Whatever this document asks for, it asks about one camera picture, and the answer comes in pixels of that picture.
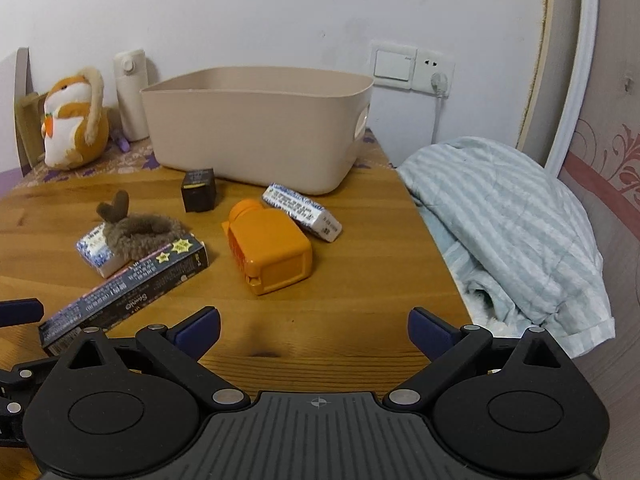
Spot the blue white patterned box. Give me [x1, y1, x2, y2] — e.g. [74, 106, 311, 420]
[262, 183, 343, 244]
[76, 225, 132, 278]

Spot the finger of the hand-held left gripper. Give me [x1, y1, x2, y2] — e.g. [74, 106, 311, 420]
[0, 299, 44, 327]
[0, 360, 60, 396]

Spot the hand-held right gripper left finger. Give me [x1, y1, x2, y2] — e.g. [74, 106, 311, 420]
[62, 306, 251, 415]

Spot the white wall socket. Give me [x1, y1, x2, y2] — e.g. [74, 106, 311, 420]
[412, 49, 456, 97]

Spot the pink floral bed headboard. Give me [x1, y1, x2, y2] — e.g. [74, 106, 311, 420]
[517, 0, 640, 480]

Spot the striped light green blanket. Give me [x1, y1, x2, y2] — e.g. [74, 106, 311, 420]
[396, 136, 617, 359]

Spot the open cardboard box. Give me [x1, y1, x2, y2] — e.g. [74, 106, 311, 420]
[15, 92, 51, 168]

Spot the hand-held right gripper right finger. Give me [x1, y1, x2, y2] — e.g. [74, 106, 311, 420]
[384, 306, 573, 413]

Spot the white wall switch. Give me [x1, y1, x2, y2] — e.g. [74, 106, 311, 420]
[371, 42, 417, 91]

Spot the white and purple board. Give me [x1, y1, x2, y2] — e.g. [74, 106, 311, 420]
[0, 47, 31, 196]

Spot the orange white hamster plush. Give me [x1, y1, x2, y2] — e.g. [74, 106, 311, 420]
[41, 66, 110, 171]

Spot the long black cosmetic box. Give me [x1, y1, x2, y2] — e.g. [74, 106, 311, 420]
[39, 239, 207, 357]

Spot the floral table mat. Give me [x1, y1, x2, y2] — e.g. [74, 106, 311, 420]
[12, 127, 396, 191]

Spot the beige plastic container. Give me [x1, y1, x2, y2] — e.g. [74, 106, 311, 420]
[140, 66, 376, 196]

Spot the white plug with cable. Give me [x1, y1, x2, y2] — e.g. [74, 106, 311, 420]
[430, 72, 451, 143]

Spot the white bottle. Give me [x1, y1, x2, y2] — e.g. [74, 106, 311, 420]
[112, 50, 151, 142]

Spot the small black box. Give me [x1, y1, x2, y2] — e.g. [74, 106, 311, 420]
[181, 167, 219, 213]

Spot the orange bottle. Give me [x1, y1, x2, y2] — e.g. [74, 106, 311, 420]
[221, 199, 313, 296]

